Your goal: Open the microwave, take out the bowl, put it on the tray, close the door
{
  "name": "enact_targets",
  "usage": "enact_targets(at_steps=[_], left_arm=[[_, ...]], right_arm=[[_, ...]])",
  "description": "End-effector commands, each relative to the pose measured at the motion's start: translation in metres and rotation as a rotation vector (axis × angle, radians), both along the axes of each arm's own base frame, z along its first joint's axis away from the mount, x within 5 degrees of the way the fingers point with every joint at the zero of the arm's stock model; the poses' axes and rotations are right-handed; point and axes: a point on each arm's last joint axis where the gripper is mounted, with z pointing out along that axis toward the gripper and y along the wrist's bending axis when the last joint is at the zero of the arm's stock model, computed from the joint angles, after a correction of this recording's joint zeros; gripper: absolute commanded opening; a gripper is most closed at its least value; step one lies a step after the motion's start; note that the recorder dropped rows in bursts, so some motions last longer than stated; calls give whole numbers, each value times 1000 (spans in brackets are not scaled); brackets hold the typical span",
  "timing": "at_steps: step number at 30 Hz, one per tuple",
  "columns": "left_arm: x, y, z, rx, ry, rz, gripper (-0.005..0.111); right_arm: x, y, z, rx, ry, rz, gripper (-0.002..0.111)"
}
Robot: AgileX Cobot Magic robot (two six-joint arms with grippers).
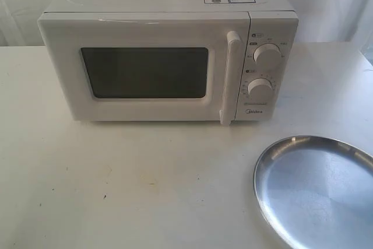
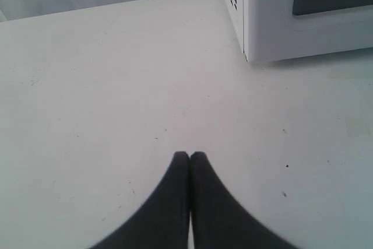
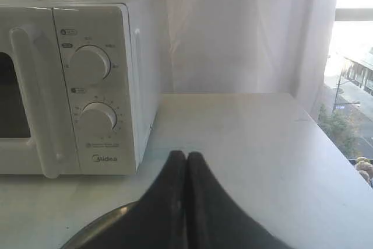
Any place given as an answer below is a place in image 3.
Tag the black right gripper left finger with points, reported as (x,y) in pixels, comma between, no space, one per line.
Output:
(157,219)

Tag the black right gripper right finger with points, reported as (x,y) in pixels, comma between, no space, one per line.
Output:
(213,219)

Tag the white microwave door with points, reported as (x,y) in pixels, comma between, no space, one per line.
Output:
(37,134)

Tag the white Midea microwave oven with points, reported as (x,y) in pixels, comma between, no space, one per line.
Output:
(126,31)

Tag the round stainless steel tray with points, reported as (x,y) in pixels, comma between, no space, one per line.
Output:
(96,227)

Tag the lower white timer knob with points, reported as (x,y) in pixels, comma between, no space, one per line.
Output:
(97,118)

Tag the upper white control knob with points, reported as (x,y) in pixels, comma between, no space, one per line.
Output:
(89,65)

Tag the white sheer curtain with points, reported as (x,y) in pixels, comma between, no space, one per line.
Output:
(246,46)

